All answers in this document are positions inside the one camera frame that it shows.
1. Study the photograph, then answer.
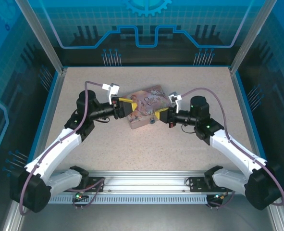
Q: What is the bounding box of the pink illustrated tin box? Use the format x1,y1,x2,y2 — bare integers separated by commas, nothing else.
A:
121,84,172,130

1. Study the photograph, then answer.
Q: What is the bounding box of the blue table edge strip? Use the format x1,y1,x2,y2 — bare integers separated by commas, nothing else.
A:
24,72,60,169
234,71,272,167

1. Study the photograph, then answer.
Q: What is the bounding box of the aluminium side frame rail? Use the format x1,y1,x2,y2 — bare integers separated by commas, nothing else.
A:
229,67,265,169

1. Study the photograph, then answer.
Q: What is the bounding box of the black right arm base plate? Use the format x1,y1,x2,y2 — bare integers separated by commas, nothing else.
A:
188,177,211,193

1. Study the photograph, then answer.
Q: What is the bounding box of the aluminium mounting rail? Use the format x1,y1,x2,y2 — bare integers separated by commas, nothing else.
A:
52,170,234,195

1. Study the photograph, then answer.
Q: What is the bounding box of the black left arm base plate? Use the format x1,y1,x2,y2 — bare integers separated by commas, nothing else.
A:
87,177,106,193

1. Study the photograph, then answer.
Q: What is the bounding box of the slotted grey cable duct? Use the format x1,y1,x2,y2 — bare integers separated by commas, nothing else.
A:
48,194,209,205

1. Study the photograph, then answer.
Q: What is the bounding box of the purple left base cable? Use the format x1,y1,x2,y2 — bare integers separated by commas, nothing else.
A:
72,179,106,207

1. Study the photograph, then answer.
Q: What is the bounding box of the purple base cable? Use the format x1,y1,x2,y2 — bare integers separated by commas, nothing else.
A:
208,190,236,208
72,179,106,207

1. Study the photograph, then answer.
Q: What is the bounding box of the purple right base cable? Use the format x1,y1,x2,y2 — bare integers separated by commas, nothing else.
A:
208,190,236,208

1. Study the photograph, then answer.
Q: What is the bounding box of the aluminium frame post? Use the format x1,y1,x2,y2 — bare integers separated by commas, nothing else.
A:
229,0,271,74
14,0,68,74

